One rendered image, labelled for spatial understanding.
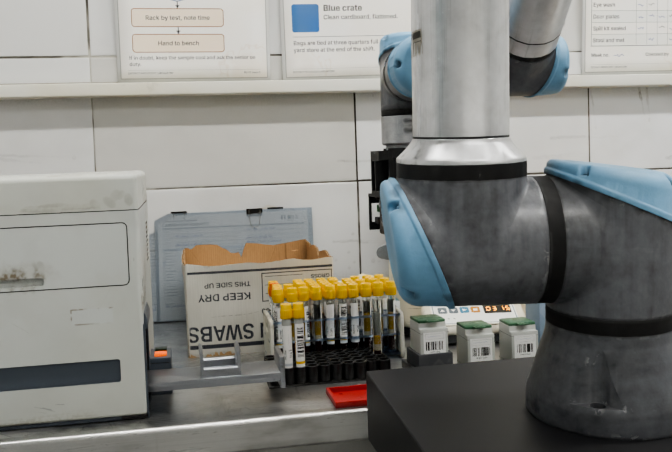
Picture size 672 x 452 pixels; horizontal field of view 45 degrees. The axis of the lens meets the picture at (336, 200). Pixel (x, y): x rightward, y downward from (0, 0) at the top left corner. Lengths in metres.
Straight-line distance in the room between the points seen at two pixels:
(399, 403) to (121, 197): 0.42
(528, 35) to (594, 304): 0.36
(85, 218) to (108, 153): 0.65
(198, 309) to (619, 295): 0.76
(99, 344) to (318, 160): 0.77
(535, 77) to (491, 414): 0.43
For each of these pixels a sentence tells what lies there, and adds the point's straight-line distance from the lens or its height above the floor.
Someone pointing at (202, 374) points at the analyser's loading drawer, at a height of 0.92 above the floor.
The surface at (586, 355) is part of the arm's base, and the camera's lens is 0.75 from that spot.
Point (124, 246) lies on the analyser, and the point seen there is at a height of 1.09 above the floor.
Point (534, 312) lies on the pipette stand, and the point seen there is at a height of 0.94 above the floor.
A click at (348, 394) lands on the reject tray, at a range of 1.08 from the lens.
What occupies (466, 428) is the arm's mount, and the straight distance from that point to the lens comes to 0.76.
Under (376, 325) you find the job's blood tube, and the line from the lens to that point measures 1.18.
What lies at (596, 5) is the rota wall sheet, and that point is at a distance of 1.88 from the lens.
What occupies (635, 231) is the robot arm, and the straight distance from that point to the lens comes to 0.73.
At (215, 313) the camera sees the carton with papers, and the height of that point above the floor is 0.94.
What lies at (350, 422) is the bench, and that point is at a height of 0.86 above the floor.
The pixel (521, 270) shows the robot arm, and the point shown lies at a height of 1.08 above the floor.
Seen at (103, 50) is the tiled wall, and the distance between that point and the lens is 1.66.
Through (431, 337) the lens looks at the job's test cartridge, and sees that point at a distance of 1.14.
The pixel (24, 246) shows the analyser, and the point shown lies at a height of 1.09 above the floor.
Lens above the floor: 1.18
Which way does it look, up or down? 3 degrees down
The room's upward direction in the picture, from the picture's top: 2 degrees counter-clockwise
